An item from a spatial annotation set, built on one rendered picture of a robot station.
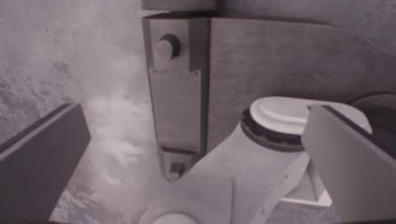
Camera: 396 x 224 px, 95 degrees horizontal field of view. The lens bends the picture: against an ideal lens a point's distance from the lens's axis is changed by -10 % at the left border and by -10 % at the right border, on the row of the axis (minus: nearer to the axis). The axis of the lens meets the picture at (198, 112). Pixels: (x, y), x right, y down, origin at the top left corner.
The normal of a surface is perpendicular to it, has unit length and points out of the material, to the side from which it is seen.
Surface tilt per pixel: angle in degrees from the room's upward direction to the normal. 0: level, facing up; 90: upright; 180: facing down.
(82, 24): 0
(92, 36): 0
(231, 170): 90
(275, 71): 0
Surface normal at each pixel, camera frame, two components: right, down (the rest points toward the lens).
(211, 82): -0.20, 0.51
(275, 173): 0.00, -0.86
